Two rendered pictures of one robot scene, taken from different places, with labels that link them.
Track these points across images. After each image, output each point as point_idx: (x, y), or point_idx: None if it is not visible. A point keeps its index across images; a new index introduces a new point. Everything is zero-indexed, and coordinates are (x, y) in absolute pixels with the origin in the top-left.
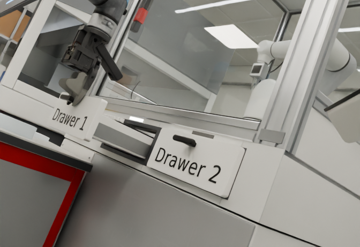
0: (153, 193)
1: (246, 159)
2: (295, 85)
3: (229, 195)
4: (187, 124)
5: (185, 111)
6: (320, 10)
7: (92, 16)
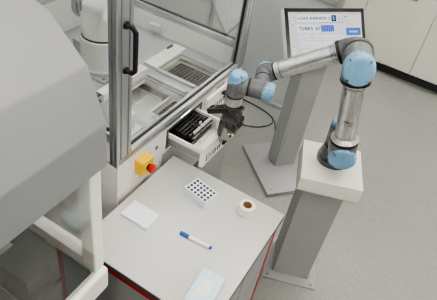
0: None
1: None
2: (244, 46)
3: None
4: (214, 88)
5: (212, 85)
6: (250, 15)
7: (242, 99)
